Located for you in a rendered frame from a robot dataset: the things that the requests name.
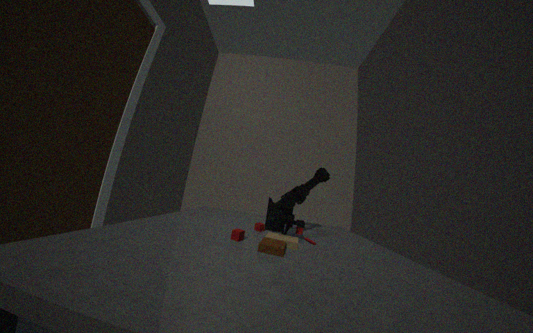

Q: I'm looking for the brown square block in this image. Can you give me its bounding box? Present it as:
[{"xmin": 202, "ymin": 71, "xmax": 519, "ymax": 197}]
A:
[{"xmin": 257, "ymin": 237, "xmax": 286, "ymax": 257}]

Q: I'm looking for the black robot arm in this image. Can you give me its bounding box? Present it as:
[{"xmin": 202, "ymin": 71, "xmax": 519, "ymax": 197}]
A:
[{"xmin": 274, "ymin": 168, "xmax": 330, "ymax": 225}]

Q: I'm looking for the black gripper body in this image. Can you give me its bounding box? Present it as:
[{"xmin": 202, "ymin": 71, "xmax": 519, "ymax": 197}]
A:
[{"xmin": 266, "ymin": 207, "xmax": 305, "ymax": 228}]

